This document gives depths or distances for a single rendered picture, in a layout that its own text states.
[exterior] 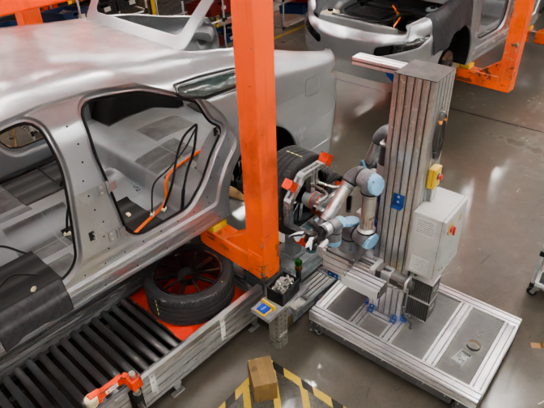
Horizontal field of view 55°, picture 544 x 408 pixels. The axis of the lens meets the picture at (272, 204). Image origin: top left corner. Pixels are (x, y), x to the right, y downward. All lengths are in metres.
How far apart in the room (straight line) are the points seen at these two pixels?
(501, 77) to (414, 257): 3.83
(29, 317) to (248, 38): 1.97
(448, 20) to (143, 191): 3.66
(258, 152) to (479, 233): 2.76
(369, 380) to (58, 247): 2.34
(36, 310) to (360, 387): 2.13
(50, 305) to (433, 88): 2.45
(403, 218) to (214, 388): 1.73
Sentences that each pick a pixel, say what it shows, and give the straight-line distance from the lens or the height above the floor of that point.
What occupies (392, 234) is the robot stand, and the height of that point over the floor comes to 0.96.
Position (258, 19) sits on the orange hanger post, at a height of 2.33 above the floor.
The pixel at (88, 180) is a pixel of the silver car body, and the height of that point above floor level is 1.54.
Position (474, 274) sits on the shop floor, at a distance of 4.83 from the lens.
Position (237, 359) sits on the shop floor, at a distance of 3.99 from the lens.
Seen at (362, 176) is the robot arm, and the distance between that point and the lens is 3.15.
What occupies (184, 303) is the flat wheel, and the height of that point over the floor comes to 0.50.
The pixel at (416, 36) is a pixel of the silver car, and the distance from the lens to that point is 6.01.
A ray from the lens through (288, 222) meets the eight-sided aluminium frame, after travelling 3.84.
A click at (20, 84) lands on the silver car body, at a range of 3.16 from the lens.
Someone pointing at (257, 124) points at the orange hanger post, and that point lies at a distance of 3.05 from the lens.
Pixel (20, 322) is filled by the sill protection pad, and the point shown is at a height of 0.91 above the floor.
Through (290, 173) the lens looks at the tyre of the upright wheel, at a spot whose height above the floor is 1.12.
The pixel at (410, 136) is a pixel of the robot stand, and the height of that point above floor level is 1.68.
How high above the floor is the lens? 3.11
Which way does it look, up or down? 35 degrees down
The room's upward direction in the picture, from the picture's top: 2 degrees counter-clockwise
